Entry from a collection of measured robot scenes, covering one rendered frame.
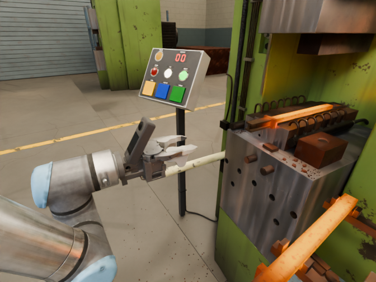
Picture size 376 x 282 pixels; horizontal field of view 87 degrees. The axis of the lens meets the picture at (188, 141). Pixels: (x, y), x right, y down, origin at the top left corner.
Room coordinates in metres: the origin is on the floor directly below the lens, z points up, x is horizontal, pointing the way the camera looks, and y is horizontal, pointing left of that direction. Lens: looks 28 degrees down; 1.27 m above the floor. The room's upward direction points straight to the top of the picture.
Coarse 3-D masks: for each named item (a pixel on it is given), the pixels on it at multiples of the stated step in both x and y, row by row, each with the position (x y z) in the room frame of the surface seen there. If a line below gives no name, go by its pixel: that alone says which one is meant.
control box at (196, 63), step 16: (160, 48) 1.19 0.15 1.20; (160, 64) 1.13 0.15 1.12; (176, 64) 1.06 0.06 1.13; (192, 64) 1.01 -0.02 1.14; (208, 64) 1.05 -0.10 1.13; (144, 80) 1.14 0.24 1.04; (160, 80) 1.07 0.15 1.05; (176, 80) 1.02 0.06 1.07; (192, 80) 0.96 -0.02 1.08; (144, 96) 1.08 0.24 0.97; (192, 96) 0.95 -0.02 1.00
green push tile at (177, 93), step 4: (172, 88) 0.99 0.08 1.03; (176, 88) 0.98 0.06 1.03; (180, 88) 0.97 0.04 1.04; (184, 88) 0.95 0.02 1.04; (172, 92) 0.98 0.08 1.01; (176, 92) 0.97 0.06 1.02; (180, 92) 0.96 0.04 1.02; (184, 92) 0.95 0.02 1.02; (172, 96) 0.97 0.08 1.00; (176, 96) 0.96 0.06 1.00; (180, 96) 0.94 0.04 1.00; (172, 100) 0.96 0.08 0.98; (176, 100) 0.94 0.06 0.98; (180, 100) 0.93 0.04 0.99
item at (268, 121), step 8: (328, 104) 0.81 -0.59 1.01; (288, 112) 0.71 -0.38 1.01; (296, 112) 0.71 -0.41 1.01; (304, 112) 0.71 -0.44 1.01; (312, 112) 0.73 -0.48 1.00; (256, 120) 0.62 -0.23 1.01; (264, 120) 0.62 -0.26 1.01; (272, 120) 0.63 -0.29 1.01; (280, 120) 0.65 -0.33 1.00; (248, 128) 0.60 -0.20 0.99; (256, 128) 0.61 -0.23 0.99; (264, 128) 0.62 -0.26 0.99; (272, 128) 0.62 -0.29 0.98
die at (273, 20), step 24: (264, 0) 0.75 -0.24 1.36; (288, 0) 0.67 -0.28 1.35; (312, 0) 0.61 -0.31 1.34; (336, 0) 0.61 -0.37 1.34; (360, 0) 0.66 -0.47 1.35; (264, 24) 0.74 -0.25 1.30; (288, 24) 0.66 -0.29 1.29; (312, 24) 0.60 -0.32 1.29; (336, 24) 0.62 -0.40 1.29; (360, 24) 0.68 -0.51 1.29
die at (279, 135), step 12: (288, 108) 0.84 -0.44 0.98; (300, 108) 0.81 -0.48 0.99; (336, 108) 0.79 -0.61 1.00; (348, 108) 0.81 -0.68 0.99; (288, 120) 0.65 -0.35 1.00; (312, 120) 0.67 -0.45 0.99; (252, 132) 0.72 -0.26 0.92; (264, 132) 0.67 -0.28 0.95; (276, 132) 0.62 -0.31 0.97; (288, 132) 0.58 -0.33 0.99; (300, 132) 0.61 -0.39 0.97; (336, 132) 0.73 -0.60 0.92; (276, 144) 0.61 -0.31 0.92
